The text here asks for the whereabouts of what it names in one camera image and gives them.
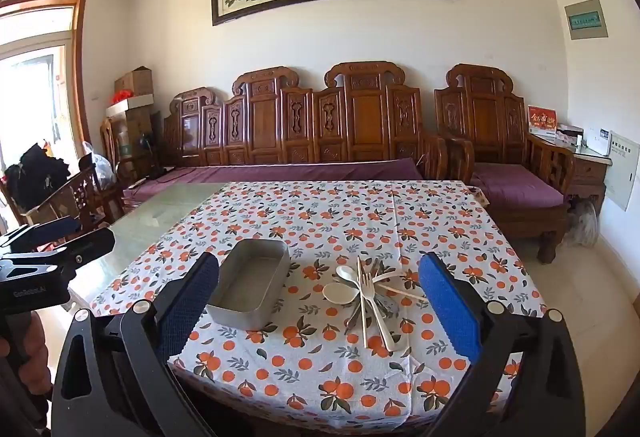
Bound orange print tablecloth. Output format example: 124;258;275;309
87;180;548;423

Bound purple armchair cushion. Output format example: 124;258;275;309
470;162;567;209

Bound clear plastic bag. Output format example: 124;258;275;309
80;142;118;186

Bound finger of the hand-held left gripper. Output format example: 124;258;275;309
47;228;116;269
0;216;82;252

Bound purple sofa cushion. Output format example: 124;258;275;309
125;157;426;214

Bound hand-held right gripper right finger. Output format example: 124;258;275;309
419;253;586;437

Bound green white wall panel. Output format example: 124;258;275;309
565;0;609;40

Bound white fluffy bundle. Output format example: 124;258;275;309
567;200;600;248

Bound brown cardboard box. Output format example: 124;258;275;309
114;66;154;97

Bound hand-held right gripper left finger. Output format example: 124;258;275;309
50;252;220;437

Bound cream fork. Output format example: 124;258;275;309
360;262;377;350

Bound metal spoon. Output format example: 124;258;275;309
344;297;366;334
370;257;401;323

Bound rectangular metal tray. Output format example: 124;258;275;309
206;238;292;331

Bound carved wooden sofa bench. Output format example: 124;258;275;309
162;61;448;183

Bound wooden side table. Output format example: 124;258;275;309
530;132;613;204

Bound person's left hand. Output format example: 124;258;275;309
0;309;51;405

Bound tissue box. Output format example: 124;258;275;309
556;123;584;144

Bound cream long spoon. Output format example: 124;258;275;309
335;265;401;352

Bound wooden door frame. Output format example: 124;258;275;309
0;0;92;149

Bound red desk calendar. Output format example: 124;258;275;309
527;105;559;138

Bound cream chopstick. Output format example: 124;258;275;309
375;283;429;303
356;256;368;335

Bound black bag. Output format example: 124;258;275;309
5;144;71;214

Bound white electrical panel door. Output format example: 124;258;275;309
606;131;640;212

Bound carved wooden armchair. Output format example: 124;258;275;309
434;64;576;264

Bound white small device box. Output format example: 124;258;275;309
585;127;612;156

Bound inlaid dark wooden chair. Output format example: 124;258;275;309
22;164;126;239

